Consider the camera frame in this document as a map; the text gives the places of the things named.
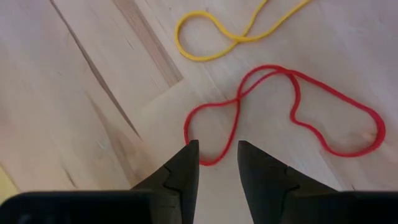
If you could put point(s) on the yellow rubber band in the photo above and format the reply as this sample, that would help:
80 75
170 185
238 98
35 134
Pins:
239 38

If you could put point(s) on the rubber bands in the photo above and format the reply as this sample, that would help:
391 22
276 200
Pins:
382 132

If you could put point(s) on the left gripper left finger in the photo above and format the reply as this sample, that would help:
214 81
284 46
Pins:
93 208

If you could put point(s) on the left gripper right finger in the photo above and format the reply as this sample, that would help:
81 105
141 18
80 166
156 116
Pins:
311 208

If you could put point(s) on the yellow translucent plastic bin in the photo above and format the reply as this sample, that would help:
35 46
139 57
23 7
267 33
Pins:
4 186

